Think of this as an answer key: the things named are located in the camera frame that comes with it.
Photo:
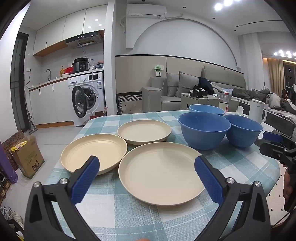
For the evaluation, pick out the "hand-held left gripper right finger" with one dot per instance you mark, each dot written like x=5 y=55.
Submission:
x=209 y=179

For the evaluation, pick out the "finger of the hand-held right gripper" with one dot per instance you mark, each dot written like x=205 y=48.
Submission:
x=270 y=149
x=272 y=136

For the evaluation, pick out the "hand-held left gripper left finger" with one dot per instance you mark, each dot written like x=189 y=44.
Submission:
x=85 y=180

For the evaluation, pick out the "blue bowl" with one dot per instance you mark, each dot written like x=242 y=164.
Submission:
x=205 y=109
x=203 y=127
x=242 y=134

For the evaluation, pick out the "beige round plate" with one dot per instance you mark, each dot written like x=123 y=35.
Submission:
x=143 y=132
x=159 y=176
x=92 y=150

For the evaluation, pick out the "person's right hand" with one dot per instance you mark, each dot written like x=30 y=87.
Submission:
x=289 y=190

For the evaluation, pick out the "white electric kettle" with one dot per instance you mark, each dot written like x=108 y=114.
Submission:
x=256 y=111

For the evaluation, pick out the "grey pillow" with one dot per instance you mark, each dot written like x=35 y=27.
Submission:
x=274 y=100

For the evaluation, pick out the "teal checked tablecloth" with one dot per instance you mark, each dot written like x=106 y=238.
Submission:
x=111 y=208

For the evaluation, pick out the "pile of clothes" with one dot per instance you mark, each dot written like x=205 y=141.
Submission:
x=288 y=102

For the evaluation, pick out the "dark green jacket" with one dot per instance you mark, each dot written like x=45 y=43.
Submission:
x=242 y=93

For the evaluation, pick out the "beige curtain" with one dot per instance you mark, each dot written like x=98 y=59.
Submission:
x=276 y=78

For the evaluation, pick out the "beige tumbler cup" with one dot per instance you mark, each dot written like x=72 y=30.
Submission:
x=222 y=107

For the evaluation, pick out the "clear bottle red cap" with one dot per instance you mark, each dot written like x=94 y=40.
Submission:
x=226 y=99

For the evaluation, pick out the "printed cardboard box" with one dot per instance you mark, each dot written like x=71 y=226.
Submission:
x=27 y=160

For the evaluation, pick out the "red cardboard box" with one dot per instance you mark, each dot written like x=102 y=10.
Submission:
x=99 y=114

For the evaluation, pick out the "floor mop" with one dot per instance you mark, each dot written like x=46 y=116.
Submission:
x=31 y=126

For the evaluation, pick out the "grey drawer cabinet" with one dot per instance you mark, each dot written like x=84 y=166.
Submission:
x=192 y=102

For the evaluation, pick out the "purple bag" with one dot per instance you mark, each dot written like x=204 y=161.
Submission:
x=7 y=164

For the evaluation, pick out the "group of assorted shoes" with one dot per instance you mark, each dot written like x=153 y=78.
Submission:
x=4 y=185

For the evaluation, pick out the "white sneaker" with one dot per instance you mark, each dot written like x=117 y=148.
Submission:
x=11 y=215

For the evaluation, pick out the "white lower kitchen cabinets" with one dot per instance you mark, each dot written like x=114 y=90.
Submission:
x=53 y=104

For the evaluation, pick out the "white kitchen cabinets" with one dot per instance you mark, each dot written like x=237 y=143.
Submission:
x=69 y=25
x=53 y=104

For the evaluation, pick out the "black jacket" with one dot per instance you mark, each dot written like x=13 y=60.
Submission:
x=205 y=84

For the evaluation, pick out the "black open box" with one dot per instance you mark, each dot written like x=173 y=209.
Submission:
x=196 y=93

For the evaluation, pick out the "grey sectional sofa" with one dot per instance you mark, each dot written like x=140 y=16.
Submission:
x=168 y=102

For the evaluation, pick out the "grey sofa cushion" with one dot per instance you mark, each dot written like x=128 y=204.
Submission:
x=172 y=84
x=186 y=84

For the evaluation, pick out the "white washing machine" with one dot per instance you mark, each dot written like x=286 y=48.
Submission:
x=76 y=81

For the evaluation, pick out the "dark glass door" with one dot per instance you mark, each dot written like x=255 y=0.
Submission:
x=19 y=92

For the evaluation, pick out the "yellow bottle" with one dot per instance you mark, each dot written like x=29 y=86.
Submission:
x=62 y=72

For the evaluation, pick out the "kitchen faucet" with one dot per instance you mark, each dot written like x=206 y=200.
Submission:
x=50 y=75

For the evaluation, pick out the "small red box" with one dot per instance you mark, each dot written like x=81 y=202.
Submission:
x=69 y=70

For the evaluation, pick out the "black pressure cooker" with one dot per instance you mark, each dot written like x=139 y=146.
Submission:
x=81 y=66

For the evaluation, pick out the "range hood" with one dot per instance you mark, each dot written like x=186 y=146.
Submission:
x=85 y=39

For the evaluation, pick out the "white upper kitchen cabinets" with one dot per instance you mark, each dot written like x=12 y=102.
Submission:
x=69 y=25

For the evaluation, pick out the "white air conditioner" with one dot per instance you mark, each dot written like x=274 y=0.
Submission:
x=145 y=10

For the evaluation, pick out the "white wall-mounted device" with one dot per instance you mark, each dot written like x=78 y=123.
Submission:
x=157 y=72

